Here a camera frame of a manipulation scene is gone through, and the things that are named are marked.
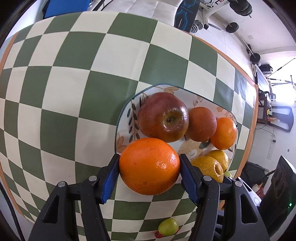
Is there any yellow lemon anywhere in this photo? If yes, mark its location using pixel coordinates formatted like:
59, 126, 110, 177
205, 150, 229, 172
191, 156, 224, 183

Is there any green apple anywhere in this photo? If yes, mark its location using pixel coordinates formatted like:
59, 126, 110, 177
158, 218, 179, 237
224, 171, 232, 178

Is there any cherry tomato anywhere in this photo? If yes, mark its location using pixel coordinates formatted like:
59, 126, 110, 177
154, 231, 163, 238

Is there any dark red orange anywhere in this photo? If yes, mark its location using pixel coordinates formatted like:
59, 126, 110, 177
186, 107, 217, 142

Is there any red apple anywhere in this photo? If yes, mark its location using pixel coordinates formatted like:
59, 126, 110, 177
137, 92, 189, 143

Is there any dark wooden chair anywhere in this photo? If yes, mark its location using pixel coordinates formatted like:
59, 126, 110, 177
257, 89, 294, 133

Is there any floral oval plate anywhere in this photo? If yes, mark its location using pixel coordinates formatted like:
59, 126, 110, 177
114, 84, 237, 160

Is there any green checkered tablecloth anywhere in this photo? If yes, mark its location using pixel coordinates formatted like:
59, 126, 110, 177
1, 11, 257, 225

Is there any floor barbell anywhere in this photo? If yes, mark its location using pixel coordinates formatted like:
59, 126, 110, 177
225, 22, 262, 65

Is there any barbell rack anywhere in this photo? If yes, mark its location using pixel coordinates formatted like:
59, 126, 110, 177
200, 1, 252, 31

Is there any black blue weight bench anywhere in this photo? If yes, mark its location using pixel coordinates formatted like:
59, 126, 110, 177
174, 0, 200, 33

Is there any white padded chair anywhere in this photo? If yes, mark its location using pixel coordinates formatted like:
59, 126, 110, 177
101, 0, 182, 26

